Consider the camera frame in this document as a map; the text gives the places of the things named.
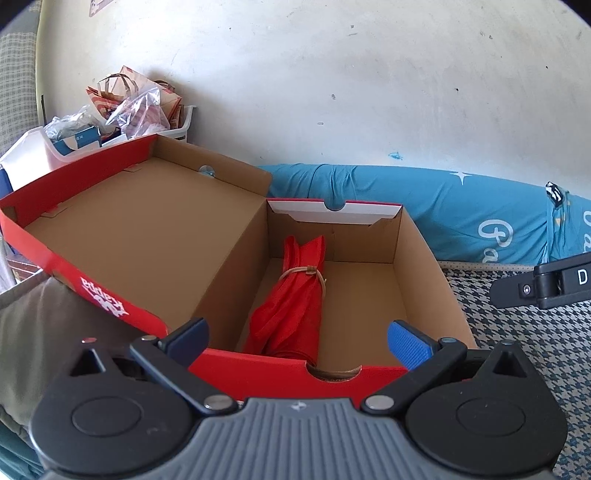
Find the wall sticker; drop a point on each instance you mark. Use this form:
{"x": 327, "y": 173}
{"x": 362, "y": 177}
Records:
{"x": 100, "y": 7}

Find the red cardboard shoe box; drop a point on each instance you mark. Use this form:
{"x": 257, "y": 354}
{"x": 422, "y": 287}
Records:
{"x": 161, "y": 258}

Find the small blue white box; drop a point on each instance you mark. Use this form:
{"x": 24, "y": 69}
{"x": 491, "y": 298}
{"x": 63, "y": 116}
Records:
{"x": 76, "y": 141}

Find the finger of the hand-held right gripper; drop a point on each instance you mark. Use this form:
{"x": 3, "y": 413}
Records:
{"x": 512, "y": 290}

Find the beige rubber band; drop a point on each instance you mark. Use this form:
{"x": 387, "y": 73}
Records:
{"x": 300, "y": 269}

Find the clear plastic bag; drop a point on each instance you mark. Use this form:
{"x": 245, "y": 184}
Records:
{"x": 138, "y": 110}

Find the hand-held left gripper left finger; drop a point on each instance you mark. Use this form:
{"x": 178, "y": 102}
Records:
{"x": 189, "y": 341}

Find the brown printed paper bag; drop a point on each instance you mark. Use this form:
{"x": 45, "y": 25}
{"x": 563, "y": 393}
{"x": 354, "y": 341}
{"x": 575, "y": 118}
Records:
{"x": 168, "y": 104}

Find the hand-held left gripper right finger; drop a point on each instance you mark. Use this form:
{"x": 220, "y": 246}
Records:
{"x": 408, "y": 344}

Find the grey checked cloth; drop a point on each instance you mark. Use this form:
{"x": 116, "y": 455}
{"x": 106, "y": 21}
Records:
{"x": 16, "y": 92}

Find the red shopping bag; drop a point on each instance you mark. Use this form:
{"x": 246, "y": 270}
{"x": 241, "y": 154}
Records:
{"x": 291, "y": 314}

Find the white plastic basket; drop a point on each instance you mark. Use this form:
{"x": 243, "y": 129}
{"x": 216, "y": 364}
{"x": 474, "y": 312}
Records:
{"x": 27, "y": 157}

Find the blue printed bolster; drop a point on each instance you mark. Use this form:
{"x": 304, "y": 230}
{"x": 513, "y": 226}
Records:
{"x": 415, "y": 207}

